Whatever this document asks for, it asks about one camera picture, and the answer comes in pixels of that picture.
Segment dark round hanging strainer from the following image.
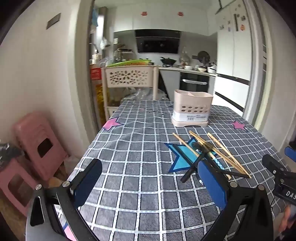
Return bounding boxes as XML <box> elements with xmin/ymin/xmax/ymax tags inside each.
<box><xmin>197</xmin><ymin>51</ymin><xmax>210</xmax><ymax>64</ymax></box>

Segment person's right hand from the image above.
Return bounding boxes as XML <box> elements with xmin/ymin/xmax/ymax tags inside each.
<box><xmin>277</xmin><ymin>204</ymin><xmax>296</xmax><ymax>241</ymax></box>

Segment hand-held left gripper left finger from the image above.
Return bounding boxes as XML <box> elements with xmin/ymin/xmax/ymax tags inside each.
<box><xmin>25</xmin><ymin>158</ymin><xmax>103</xmax><ymax>241</ymax></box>

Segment red plastic crate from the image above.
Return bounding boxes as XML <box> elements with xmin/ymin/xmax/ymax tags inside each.
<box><xmin>90</xmin><ymin>68</ymin><xmax>102</xmax><ymax>80</ymax></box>

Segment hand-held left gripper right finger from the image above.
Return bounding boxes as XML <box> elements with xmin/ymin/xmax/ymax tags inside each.
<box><xmin>196</xmin><ymin>159</ymin><xmax>274</xmax><ymax>241</ymax></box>

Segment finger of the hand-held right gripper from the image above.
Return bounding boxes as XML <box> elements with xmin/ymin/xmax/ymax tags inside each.
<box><xmin>262</xmin><ymin>154</ymin><xmax>296</xmax><ymax>184</ymax></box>
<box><xmin>284</xmin><ymin>146</ymin><xmax>296</xmax><ymax>163</ymax></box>

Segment black wok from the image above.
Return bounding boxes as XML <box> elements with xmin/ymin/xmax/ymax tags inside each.
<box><xmin>160</xmin><ymin>57</ymin><xmax>177</xmax><ymax>66</ymax></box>

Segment pink plastic stool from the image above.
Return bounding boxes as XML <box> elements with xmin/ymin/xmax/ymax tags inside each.
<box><xmin>0</xmin><ymin>160</ymin><xmax>38</xmax><ymax>216</ymax></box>
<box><xmin>13</xmin><ymin>112</ymin><xmax>70</xmax><ymax>181</ymax></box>

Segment clear plastic bag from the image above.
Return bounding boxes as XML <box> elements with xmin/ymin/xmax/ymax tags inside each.
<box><xmin>121</xmin><ymin>89</ymin><xmax>173</xmax><ymax>102</ymax></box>

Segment white upper kitchen cabinets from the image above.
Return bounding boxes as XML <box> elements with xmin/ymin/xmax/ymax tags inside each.
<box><xmin>113</xmin><ymin>5</ymin><xmax>218</xmax><ymax>36</ymax></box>

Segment black built-in oven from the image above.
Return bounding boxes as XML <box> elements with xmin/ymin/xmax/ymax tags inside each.
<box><xmin>179</xmin><ymin>71</ymin><xmax>210</xmax><ymax>94</ymax></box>

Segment yellow patterned bag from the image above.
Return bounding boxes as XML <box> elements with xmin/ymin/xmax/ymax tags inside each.
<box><xmin>94</xmin><ymin>83</ymin><xmax>105</xmax><ymax>126</ymax></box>

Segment black range hood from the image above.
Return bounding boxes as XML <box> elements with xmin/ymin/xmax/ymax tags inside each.
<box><xmin>135</xmin><ymin>30</ymin><xmax>181</xmax><ymax>54</ymax></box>

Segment beige plastic utensil holder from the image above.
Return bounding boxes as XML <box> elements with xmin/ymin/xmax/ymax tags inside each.
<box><xmin>171</xmin><ymin>89</ymin><xmax>213</xmax><ymax>128</ymax></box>

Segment black plastic bag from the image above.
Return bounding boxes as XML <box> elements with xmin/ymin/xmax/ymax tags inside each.
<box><xmin>0</xmin><ymin>144</ymin><xmax>23</xmax><ymax>163</ymax></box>

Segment white refrigerator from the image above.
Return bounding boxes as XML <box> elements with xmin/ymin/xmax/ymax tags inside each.
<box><xmin>213</xmin><ymin>0</ymin><xmax>252</xmax><ymax>116</ymax></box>

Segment beige plastic storage cart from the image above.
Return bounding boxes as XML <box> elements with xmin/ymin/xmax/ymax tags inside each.
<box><xmin>101</xmin><ymin>65</ymin><xmax>160</xmax><ymax>126</ymax></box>

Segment grey wall plate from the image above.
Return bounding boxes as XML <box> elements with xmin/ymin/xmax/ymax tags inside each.
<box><xmin>46</xmin><ymin>13</ymin><xmax>62</xmax><ymax>30</ymax></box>

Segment green plastic tray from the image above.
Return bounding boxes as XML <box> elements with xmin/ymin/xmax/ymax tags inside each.
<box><xmin>109</xmin><ymin>59</ymin><xmax>152</xmax><ymax>68</ymax></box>

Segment white sliding door frame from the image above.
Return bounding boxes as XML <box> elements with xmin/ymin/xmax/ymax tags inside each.
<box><xmin>245</xmin><ymin>0</ymin><xmax>279</xmax><ymax>130</ymax></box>

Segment grey checked star tablecloth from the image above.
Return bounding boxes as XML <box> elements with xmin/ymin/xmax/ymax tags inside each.
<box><xmin>54</xmin><ymin>98</ymin><xmax>289</xmax><ymax>241</ymax></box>

